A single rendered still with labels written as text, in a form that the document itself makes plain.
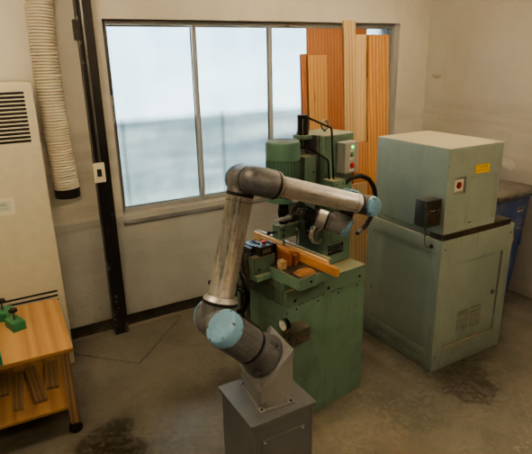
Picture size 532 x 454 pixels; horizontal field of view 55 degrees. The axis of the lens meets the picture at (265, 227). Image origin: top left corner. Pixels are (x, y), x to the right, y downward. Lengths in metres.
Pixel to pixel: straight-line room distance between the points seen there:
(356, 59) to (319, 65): 0.40
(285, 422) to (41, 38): 2.45
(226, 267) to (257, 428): 0.64
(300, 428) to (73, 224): 2.14
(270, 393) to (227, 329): 0.34
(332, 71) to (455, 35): 1.17
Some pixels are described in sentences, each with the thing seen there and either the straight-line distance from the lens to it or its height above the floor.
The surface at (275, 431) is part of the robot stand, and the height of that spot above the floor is 0.47.
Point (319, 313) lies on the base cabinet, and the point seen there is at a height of 0.61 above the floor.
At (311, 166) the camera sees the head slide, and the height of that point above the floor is 1.37.
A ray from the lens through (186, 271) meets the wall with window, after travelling 4.05.
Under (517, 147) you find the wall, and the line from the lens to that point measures 4.53.
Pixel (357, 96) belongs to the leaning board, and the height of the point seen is 1.57.
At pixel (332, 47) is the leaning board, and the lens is 4.31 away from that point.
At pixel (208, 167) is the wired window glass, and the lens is 3.98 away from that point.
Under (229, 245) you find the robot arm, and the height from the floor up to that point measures 1.18.
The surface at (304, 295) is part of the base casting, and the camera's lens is 2.65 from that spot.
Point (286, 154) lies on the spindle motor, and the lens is 2.53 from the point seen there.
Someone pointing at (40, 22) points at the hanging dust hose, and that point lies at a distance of 3.37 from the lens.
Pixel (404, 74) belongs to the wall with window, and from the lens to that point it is 4.92.
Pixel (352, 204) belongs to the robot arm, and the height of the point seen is 1.30.
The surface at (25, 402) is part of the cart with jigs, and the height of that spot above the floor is 0.18.
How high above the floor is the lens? 1.90
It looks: 18 degrees down
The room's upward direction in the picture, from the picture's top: 1 degrees counter-clockwise
